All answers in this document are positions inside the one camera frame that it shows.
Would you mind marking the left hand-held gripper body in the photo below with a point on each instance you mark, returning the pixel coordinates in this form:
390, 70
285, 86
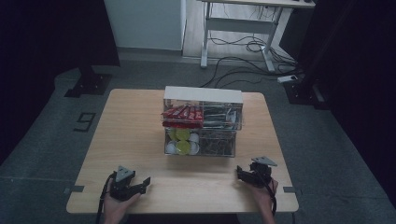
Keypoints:
122, 186

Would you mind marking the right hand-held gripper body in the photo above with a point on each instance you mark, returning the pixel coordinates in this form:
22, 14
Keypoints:
260, 174

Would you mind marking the clear acrylic organizer white top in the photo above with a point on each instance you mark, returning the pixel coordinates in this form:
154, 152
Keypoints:
203, 121

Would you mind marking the person's right hand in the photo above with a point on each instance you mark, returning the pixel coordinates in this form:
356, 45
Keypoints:
263, 196

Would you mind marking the person's left hand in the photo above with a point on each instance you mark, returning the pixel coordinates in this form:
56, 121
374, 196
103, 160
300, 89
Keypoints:
115, 208

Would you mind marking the grey tape strip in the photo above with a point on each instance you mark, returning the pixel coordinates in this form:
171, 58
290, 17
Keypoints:
292, 189
74, 189

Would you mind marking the pile of dark sticks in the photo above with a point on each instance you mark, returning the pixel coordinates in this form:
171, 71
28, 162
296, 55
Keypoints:
217, 142

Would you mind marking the white small cup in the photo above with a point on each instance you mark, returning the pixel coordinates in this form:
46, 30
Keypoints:
193, 137
195, 148
171, 147

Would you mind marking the stack of dark packets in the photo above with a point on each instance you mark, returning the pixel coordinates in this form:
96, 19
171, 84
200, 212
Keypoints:
221, 118

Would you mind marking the stack of red packets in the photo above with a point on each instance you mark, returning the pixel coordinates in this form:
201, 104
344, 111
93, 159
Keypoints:
182, 117

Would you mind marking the black stand base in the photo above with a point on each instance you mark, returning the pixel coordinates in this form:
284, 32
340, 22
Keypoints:
306, 91
89, 83

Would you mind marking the white power strip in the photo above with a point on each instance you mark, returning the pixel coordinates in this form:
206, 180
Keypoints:
287, 78

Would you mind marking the dark curtain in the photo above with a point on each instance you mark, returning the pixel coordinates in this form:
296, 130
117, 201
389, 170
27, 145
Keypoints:
361, 77
46, 46

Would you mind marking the white metal-framed desk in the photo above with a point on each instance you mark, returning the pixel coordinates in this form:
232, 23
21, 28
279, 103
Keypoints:
240, 25

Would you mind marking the white cabinet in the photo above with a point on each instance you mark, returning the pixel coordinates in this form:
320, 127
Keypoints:
145, 24

